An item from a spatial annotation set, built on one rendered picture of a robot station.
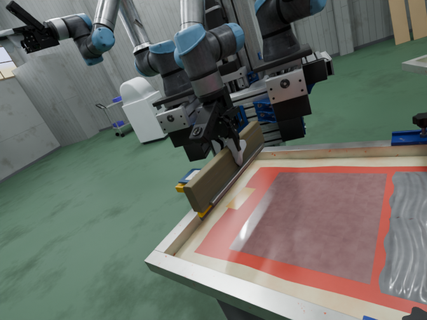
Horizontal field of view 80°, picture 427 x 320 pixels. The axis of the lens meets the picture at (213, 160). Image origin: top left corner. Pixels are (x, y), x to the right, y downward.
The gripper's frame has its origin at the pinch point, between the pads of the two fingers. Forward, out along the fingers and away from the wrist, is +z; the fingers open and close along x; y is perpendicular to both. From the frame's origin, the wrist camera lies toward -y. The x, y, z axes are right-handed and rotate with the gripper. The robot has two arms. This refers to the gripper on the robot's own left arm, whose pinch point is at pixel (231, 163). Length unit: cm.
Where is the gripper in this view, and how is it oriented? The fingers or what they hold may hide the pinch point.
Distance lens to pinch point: 71.2
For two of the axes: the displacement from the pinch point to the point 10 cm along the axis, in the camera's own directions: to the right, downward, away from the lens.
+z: 3.5, 8.5, 3.9
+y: 5.4, -5.3, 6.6
